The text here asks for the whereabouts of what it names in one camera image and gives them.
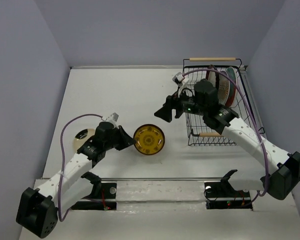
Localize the cream translucent plate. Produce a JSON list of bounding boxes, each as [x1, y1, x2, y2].
[[72, 128, 95, 153]]

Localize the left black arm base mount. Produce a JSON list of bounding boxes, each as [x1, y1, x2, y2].
[[70, 182, 117, 211]]

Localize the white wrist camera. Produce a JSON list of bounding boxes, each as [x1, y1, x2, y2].
[[172, 72, 189, 97], [102, 112, 119, 127]]

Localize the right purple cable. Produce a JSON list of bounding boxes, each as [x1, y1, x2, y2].
[[183, 69, 270, 208]]

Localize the purple cable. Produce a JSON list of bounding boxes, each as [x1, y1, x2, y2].
[[183, 69, 270, 208], [57, 114, 106, 223]]

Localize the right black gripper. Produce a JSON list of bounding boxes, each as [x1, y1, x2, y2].
[[154, 86, 207, 122]]

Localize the white plate orange sunburst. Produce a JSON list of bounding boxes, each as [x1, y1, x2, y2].
[[217, 73, 231, 105]]

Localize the red teal floral plate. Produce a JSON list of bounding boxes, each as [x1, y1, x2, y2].
[[226, 66, 241, 107]]

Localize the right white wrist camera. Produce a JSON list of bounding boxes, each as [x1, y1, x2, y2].
[[172, 72, 189, 97]]

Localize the black wire dish rack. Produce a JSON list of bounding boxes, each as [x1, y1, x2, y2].
[[182, 58, 265, 146]]

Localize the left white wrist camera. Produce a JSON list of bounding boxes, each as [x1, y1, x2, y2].
[[102, 112, 119, 127]]

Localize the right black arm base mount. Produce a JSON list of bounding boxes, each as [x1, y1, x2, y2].
[[203, 181, 253, 210]]

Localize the yellow black patterned plate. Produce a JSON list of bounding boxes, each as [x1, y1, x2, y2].
[[133, 124, 166, 156]]

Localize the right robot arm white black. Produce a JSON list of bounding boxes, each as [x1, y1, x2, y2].
[[154, 80, 300, 200]]

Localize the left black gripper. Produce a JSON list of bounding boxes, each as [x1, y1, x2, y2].
[[104, 125, 136, 151]]

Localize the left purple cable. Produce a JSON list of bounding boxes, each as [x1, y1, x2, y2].
[[57, 114, 106, 223]]

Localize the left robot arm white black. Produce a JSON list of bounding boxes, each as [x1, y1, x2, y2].
[[16, 121, 136, 239]]

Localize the dark red rimmed beige plate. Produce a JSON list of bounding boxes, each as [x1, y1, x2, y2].
[[205, 71, 220, 89]]

